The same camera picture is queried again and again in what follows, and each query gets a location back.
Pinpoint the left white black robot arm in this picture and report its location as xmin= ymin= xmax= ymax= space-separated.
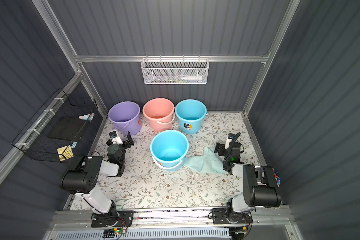
xmin=60 ymin=131 xmax=134 ymax=218

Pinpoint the black wire wall basket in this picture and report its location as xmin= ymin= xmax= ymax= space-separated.
xmin=12 ymin=89 xmax=98 ymax=163

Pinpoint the white bottle in basket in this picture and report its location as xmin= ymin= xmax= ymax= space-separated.
xmin=181 ymin=76 xmax=203 ymax=82

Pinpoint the pink plastic bucket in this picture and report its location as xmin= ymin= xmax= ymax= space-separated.
xmin=143 ymin=98 xmax=175 ymax=132

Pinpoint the mint green microfiber cloth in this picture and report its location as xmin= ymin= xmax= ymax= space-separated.
xmin=184 ymin=147 xmax=226 ymax=174

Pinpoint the white wire mesh basket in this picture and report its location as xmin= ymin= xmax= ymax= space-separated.
xmin=141 ymin=59 xmax=210 ymax=85

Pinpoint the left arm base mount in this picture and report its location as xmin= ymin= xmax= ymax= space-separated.
xmin=91 ymin=211 xmax=134 ymax=228

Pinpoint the purple plastic bucket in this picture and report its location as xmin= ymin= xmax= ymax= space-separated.
xmin=108 ymin=102 xmax=142 ymax=136

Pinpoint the teal plastic bucket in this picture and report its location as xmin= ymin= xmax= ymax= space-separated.
xmin=175 ymin=99 xmax=207 ymax=134
xmin=150 ymin=130 xmax=189 ymax=172

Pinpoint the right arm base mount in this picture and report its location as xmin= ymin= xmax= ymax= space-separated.
xmin=208 ymin=208 xmax=253 ymax=225

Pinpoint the yellow sticky note pad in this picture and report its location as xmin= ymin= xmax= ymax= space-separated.
xmin=57 ymin=145 xmax=74 ymax=162

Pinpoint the pink cup of markers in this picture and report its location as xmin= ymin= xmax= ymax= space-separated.
xmin=273 ymin=169 xmax=281 ymax=188

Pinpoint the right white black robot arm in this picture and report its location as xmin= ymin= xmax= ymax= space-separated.
xmin=215 ymin=133 xmax=282 ymax=223

